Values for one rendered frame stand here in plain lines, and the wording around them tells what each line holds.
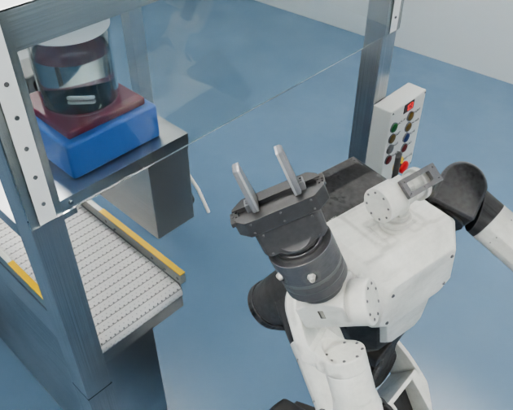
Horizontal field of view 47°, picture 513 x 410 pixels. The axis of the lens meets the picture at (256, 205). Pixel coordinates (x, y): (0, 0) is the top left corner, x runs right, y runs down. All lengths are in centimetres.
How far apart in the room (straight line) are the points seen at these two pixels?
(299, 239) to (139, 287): 82
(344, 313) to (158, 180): 56
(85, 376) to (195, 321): 134
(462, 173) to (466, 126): 267
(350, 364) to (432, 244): 38
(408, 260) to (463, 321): 165
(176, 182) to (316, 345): 53
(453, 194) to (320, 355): 52
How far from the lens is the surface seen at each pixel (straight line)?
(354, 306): 81
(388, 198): 104
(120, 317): 146
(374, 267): 107
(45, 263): 107
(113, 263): 158
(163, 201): 126
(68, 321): 119
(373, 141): 171
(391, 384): 153
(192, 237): 297
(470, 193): 127
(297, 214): 71
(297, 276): 76
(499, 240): 130
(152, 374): 190
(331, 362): 87
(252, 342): 254
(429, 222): 118
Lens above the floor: 206
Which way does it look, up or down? 41 degrees down
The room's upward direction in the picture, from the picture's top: straight up
